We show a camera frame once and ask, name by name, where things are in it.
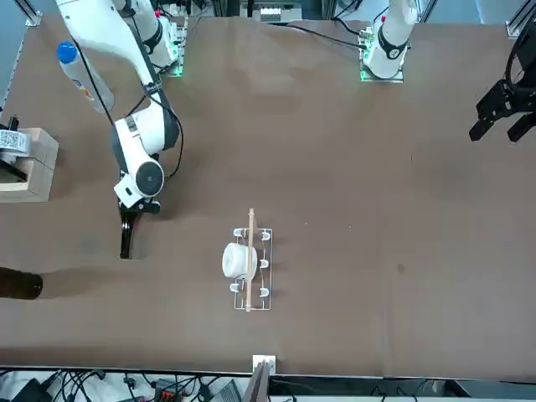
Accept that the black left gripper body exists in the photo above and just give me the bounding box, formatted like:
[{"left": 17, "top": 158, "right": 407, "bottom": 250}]
[{"left": 508, "top": 35, "right": 536, "bottom": 114}]

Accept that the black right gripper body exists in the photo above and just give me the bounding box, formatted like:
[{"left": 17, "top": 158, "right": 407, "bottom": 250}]
[{"left": 118, "top": 194, "right": 162, "bottom": 217}]

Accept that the dark green glass bottle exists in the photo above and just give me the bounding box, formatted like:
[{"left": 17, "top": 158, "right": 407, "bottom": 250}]
[{"left": 118, "top": 208, "right": 142, "bottom": 260}]

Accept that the brown glass bottle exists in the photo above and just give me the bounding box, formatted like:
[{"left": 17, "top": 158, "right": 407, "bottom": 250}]
[{"left": 0, "top": 267, "right": 44, "bottom": 301}]

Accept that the white QR code label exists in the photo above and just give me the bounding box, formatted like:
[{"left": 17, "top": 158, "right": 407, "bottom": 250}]
[{"left": 0, "top": 129, "right": 27, "bottom": 151}]

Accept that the clear plastic bottle blue cap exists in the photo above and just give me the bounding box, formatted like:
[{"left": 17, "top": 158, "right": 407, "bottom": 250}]
[{"left": 56, "top": 40, "right": 116, "bottom": 114}]

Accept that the wooden block stand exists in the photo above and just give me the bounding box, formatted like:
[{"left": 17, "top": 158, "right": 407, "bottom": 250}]
[{"left": 0, "top": 127, "right": 59, "bottom": 204}]

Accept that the white cup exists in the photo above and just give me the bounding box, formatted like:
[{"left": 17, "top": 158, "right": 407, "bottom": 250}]
[{"left": 220, "top": 242, "right": 257, "bottom": 280}]

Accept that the grey power adapter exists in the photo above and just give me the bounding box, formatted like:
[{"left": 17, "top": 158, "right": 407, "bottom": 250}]
[{"left": 215, "top": 379, "right": 243, "bottom": 402}]

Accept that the black cable loop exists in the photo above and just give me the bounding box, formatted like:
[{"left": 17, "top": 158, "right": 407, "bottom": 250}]
[{"left": 504, "top": 28, "right": 531, "bottom": 85}]

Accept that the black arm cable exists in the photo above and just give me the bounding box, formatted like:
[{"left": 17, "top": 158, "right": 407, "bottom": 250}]
[{"left": 69, "top": 0, "right": 184, "bottom": 179}]

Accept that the white wire cup rack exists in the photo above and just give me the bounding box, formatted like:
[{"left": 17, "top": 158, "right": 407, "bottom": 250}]
[{"left": 231, "top": 227, "right": 274, "bottom": 312}]

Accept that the black base cable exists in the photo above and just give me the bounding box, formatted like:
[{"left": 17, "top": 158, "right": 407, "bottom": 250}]
[{"left": 267, "top": 21, "right": 369, "bottom": 54}]

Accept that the aluminium camera post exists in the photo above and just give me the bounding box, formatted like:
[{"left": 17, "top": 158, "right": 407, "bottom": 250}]
[{"left": 242, "top": 354, "right": 277, "bottom": 402}]

